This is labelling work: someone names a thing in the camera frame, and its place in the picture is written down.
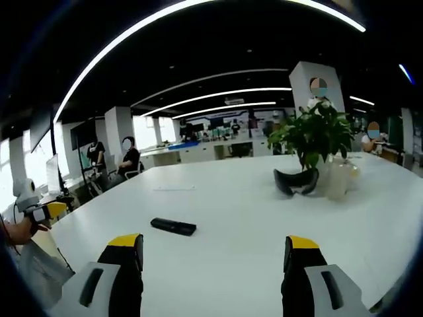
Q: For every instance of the long ceiling light strip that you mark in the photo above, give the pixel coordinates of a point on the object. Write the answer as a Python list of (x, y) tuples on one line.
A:
[(185, 43)]

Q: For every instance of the white counter cabinets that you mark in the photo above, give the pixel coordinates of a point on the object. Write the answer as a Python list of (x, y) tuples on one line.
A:
[(205, 150)]

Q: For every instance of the computer monitor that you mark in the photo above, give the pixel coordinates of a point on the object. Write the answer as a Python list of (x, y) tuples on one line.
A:
[(53, 175)]

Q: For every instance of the white pillar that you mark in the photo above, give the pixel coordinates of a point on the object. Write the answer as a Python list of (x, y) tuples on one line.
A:
[(315, 86)]

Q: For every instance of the black office chair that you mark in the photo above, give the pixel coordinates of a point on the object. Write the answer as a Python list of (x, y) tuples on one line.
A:
[(239, 150)]

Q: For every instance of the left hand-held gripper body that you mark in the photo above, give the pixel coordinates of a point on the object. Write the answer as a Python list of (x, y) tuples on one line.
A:
[(25, 195)]

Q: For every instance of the black remote control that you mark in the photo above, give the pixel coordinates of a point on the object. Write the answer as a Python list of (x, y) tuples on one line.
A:
[(173, 226)]

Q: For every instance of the green potted plant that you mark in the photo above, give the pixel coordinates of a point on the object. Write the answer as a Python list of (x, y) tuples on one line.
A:
[(314, 132)]

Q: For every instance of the black headset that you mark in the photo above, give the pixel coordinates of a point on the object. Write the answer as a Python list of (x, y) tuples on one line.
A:
[(295, 181)]

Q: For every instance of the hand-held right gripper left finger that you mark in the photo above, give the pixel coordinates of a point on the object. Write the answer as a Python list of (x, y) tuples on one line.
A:
[(115, 280)]

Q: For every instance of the clear glass vase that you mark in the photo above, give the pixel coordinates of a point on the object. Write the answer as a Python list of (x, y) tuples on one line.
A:
[(337, 178)]

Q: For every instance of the person's left hand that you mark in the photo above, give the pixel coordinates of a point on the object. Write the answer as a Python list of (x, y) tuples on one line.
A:
[(24, 229)]

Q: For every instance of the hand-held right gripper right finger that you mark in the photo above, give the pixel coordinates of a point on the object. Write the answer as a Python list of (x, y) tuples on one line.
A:
[(307, 280)]

